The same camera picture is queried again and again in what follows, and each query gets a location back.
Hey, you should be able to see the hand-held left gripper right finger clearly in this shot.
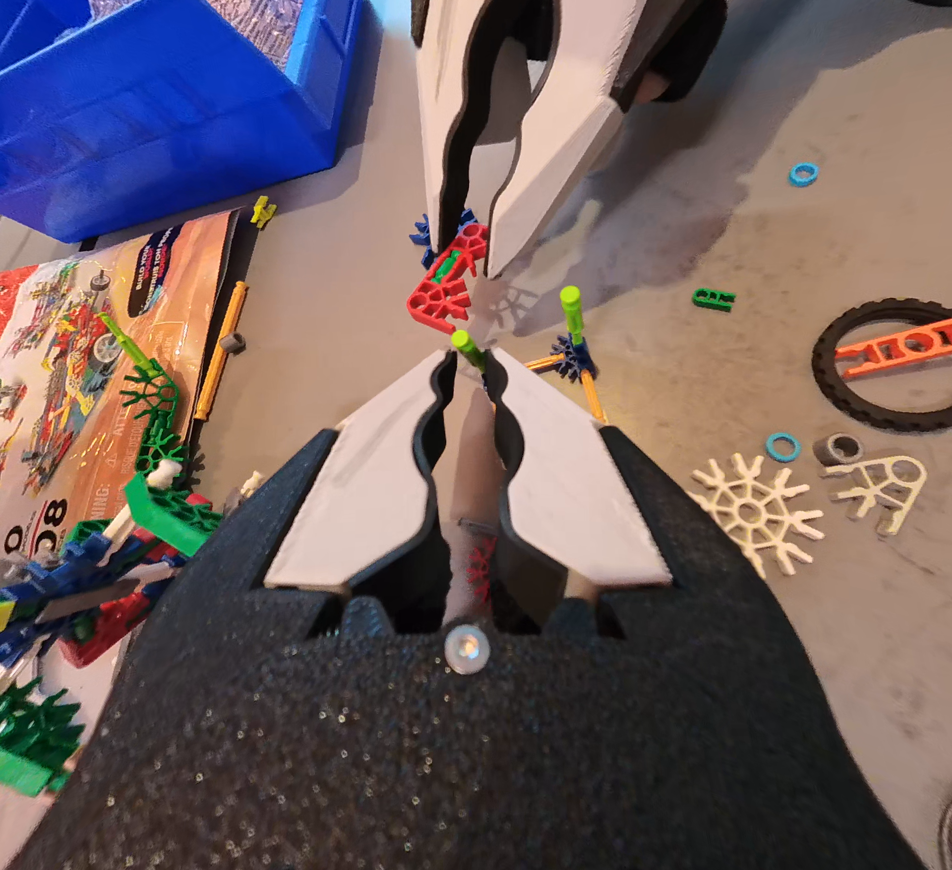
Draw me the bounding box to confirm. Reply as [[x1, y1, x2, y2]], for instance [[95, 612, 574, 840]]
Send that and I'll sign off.
[[482, 349, 674, 599]]

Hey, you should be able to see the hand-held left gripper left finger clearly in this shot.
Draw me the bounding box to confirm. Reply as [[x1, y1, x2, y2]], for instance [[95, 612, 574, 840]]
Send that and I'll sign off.
[[264, 349, 458, 596]]

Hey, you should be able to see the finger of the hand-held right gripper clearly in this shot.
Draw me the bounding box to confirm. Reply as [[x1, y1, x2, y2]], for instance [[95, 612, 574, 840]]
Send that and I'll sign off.
[[413, 0, 540, 251], [482, 0, 681, 281]]

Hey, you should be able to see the rod frame with lime posts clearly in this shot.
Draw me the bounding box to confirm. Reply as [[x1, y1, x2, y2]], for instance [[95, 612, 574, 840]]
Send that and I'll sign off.
[[450, 285, 612, 428]]

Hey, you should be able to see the red connector bridge green rod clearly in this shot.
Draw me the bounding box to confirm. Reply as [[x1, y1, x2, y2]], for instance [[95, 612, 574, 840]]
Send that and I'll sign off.
[[407, 223, 492, 334]]

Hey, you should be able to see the person's right hand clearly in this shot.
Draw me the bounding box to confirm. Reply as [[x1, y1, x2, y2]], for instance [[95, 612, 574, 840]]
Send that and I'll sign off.
[[632, 0, 841, 105]]

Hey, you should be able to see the blue snowflake connector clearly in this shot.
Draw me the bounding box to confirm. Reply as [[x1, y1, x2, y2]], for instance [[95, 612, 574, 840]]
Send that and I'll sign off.
[[409, 208, 477, 269]]

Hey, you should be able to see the white snowflake connector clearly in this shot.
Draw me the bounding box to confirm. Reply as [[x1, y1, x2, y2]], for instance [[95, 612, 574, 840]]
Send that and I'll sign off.
[[688, 454, 825, 577]]

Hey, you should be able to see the long yellow rod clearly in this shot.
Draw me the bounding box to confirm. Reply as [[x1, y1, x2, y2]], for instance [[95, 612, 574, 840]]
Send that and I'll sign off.
[[195, 280, 250, 422]]

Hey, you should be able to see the multicolour construction toy model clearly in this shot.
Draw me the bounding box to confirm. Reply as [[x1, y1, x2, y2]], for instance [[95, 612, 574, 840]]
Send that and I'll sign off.
[[0, 312, 224, 800]]

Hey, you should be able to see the clear plastic bag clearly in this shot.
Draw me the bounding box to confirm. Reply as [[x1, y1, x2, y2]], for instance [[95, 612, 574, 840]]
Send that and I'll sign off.
[[70, 0, 309, 71]]

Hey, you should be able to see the black rubber tyre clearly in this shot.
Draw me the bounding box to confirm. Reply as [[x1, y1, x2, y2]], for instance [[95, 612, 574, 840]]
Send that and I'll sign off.
[[812, 299, 952, 434]]

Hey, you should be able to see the orange ladder connector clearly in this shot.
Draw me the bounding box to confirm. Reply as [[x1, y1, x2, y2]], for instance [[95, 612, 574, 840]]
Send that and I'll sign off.
[[834, 320, 952, 379]]

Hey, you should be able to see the blue plastic bin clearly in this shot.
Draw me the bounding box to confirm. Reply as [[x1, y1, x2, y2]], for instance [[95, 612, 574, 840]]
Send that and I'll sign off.
[[0, 0, 370, 244]]

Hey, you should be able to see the toy instruction booklet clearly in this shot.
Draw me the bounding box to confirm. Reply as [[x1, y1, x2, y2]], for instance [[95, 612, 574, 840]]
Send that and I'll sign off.
[[0, 210, 242, 566]]

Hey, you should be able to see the white fan connector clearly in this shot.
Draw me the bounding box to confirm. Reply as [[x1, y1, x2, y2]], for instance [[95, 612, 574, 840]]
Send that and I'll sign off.
[[824, 455, 928, 536]]

